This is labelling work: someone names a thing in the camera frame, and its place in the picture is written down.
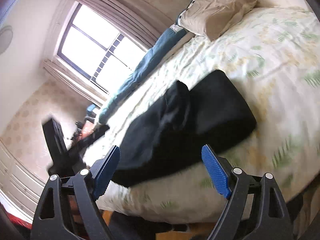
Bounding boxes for red printed box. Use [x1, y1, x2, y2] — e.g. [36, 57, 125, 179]
[77, 122, 97, 139]

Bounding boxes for teal quilt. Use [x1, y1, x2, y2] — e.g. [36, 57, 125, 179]
[99, 25, 188, 126]

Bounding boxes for black pants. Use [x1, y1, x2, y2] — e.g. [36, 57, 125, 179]
[110, 69, 257, 187]

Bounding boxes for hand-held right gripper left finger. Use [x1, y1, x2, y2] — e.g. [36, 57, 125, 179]
[30, 145, 121, 240]

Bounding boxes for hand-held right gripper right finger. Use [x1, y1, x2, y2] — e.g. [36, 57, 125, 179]
[201, 144, 293, 240]

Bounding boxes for beige pillow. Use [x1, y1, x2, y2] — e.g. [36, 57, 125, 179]
[179, 0, 258, 42]

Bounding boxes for red cloth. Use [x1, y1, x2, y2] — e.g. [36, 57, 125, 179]
[2, 205, 33, 233]

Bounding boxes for round ceiling lamp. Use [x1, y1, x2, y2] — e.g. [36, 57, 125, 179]
[0, 25, 13, 55]

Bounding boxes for white dotted pillow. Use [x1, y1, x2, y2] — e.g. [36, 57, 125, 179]
[185, 0, 199, 12]

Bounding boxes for beige curtain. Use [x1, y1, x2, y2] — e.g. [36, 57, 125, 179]
[67, 0, 181, 51]
[42, 59, 111, 103]

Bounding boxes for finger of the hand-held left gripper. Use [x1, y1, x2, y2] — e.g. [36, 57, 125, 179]
[71, 124, 111, 153]

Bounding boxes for floral bed sheet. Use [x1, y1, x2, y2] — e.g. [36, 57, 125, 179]
[96, 6, 320, 224]

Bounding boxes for window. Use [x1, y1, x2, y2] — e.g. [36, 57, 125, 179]
[56, 2, 148, 93]

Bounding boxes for white wardrobe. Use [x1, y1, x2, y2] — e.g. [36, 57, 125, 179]
[0, 137, 48, 216]

